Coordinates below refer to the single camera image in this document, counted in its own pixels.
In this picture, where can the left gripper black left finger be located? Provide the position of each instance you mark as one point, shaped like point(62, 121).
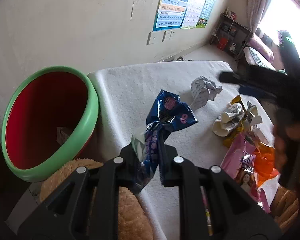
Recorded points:
point(85, 205)

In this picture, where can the orange plastic wrapper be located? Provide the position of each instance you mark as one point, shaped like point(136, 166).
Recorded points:
point(264, 163)

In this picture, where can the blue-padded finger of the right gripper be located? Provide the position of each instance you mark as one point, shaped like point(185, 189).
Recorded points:
point(255, 81)

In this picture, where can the white terry table cloth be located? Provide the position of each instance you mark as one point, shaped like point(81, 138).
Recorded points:
point(237, 214)

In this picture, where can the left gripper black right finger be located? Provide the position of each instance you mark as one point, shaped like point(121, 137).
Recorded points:
point(211, 204)

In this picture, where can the white wall socket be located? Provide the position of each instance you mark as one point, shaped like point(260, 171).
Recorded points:
point(153, 38)

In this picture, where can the crushed white paper cup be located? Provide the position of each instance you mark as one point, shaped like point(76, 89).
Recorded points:
point(228, 120)

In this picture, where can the yellow snack wrapper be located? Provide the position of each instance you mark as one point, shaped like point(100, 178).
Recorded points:
point(239, 128)

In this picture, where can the white calendar poster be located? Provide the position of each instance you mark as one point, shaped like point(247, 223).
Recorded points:
point(197, 13)

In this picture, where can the crumpled white paper ball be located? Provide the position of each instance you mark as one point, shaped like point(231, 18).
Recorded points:
point(202, 91)

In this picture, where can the dark blue snack wrapper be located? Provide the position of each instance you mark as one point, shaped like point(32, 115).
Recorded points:
point(168, 114)

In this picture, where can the red bin with green rim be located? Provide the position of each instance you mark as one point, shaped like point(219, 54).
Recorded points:
point(48, 121)

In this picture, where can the bed with patterned quilt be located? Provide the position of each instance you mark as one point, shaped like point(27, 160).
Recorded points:
point(257, 53)

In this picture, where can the dark wooden shelf unit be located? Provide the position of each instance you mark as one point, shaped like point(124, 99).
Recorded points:
point(237, 34)

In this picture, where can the blue educational wall poster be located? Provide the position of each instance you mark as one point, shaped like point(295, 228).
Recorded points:
point(170, 14)

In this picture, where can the pink snack bag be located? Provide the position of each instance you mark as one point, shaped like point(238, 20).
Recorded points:
point(239, 164)

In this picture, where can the red bucket on shelf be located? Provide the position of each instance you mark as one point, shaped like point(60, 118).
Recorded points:
point(222, 42)

